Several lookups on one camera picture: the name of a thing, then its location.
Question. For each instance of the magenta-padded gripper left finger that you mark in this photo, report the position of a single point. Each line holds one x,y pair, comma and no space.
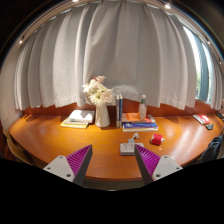
60,166

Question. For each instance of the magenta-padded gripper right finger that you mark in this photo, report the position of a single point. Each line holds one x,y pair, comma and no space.
165,166

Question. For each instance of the red and white charger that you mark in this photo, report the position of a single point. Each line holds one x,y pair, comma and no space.
156,140

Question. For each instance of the white power strip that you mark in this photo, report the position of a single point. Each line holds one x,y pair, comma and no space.
128,149

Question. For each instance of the yellow book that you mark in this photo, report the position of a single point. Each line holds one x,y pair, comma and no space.
73,125

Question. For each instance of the cream flat book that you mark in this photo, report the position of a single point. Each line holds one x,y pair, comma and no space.
140,129

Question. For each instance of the blue flat book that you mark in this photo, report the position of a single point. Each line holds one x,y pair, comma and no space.
140,125

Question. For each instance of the dark garment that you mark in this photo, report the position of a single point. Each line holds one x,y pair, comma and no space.
213,150

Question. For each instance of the white book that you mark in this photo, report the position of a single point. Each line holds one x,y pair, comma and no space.
81,116

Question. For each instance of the small dark grey object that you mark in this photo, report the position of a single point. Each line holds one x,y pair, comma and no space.
209,126

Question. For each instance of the orange flat book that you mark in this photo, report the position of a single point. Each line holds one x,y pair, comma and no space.
130,117

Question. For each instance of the red booklet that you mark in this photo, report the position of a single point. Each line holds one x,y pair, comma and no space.
202,118

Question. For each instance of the clear bottle with green cap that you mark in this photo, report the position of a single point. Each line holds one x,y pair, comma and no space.
142,110

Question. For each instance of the white ceramic vase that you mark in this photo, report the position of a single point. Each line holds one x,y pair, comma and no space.
102,116

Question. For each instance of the blue upright book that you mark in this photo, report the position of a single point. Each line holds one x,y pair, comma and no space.
121,110

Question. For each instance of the white flower bouquet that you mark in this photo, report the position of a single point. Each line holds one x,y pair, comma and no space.
98,93

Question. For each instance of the window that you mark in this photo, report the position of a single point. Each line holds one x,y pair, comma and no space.
200,66

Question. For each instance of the white curtain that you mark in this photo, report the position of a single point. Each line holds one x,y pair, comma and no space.
120,53

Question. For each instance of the ceiling lights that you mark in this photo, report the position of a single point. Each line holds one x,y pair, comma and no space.
167,6

